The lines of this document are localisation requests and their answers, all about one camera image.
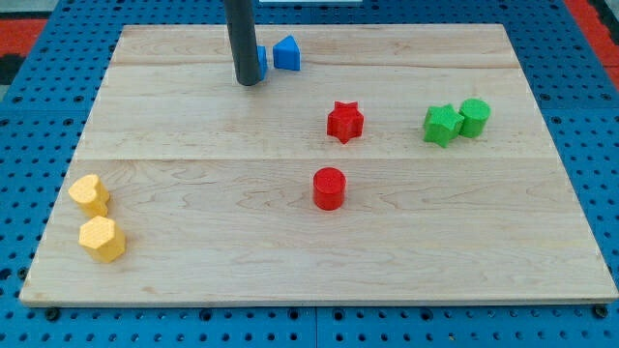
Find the light wooden board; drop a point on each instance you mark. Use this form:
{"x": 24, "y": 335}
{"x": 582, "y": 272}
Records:
{"x": 212, "y": 181}

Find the red cylinder block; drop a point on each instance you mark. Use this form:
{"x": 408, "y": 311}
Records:
{"x": 329, "y": 185}

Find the red star block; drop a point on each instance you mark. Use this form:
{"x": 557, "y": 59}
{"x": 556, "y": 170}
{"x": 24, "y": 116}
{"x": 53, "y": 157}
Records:
{"x": 345, "y": 121}

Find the blue triangle block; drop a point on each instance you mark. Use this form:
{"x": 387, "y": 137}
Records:
{"x": 287, "y": 54}

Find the blue block behind rod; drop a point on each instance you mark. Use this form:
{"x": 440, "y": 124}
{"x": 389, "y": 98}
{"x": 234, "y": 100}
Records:
{"x": 262, "y": 61}

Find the green star block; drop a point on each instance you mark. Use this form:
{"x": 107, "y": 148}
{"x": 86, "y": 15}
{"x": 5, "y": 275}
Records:
{"x": 442, "y": 124}

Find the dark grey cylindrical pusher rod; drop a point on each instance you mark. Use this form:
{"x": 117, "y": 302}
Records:
{"x": 241, "y": 33}

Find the green cylinder block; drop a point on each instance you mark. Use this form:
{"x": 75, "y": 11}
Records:
{"x": 475, "y": 113}

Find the yellow hexagon block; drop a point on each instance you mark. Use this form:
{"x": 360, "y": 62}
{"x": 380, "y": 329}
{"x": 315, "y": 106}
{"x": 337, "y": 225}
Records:
{"x": 102, "y": 239}

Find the yellow heart block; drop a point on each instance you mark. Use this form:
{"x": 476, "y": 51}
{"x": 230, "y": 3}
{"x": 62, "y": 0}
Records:
{"x": 90, "y": 195}

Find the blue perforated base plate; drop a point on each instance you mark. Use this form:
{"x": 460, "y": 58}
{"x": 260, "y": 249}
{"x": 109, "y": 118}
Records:
{"x": 47, "y": 104}

